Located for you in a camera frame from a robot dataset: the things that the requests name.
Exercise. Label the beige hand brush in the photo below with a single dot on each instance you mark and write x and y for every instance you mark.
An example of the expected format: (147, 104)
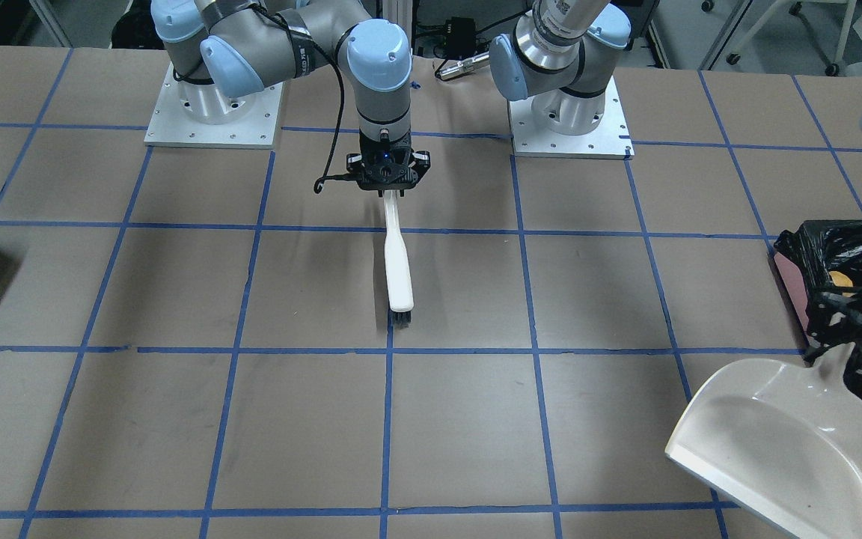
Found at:
(397, 269)

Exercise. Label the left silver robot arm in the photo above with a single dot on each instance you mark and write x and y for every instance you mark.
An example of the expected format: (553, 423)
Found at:
(556, 72)

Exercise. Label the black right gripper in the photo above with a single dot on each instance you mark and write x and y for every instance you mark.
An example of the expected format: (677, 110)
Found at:
(354, 163)

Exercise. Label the black lined trash bin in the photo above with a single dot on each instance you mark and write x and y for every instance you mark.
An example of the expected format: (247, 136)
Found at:
(829, 315)

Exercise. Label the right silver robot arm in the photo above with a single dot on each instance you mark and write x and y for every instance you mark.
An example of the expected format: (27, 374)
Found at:
(241, 48)

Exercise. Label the beige dustpan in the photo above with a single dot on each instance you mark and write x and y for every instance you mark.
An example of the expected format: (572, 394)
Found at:
(783, 441)

